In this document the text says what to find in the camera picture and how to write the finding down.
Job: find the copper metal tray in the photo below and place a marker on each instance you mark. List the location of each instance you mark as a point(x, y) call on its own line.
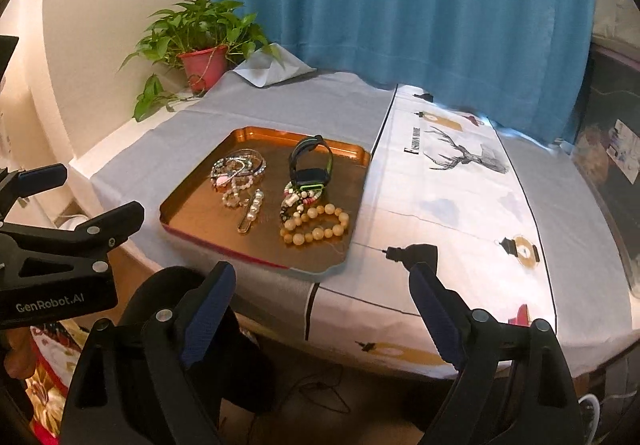
point(200, 220)

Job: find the floral printed cloth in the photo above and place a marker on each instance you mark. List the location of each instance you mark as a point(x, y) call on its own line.
point(45, 375)

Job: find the white plastic object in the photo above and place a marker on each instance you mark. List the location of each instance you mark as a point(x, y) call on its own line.
point(590, 407)

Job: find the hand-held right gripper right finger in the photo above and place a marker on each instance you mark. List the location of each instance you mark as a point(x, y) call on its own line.
point(437, 315)

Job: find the grey tablecloth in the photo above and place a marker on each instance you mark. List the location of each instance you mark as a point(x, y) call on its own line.
point(200, 125)

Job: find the white round lamp base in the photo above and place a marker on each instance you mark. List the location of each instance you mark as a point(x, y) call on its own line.
point(70, 220)

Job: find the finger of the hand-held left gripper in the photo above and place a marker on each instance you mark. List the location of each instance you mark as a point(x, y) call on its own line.
point(75, 245)
point(35, 180)

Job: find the red plastic flower pot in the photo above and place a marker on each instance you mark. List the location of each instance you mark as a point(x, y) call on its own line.
point(205, 67)

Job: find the pearl gold hair clip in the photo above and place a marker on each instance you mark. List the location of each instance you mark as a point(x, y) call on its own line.
point(255, 205)

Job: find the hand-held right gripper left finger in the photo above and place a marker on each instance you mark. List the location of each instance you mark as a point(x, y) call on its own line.
point(210, 315)

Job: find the blue curtain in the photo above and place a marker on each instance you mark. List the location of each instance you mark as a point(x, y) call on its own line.
point(400, 0)

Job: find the black green smartwatch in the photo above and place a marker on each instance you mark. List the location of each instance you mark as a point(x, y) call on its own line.
point(312, 175)

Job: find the green pothos plant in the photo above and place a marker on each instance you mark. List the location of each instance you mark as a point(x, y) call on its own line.
point(200, 25)

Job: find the white deer print tablecloth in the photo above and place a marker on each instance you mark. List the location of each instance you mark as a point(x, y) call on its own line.
point(425, 195)

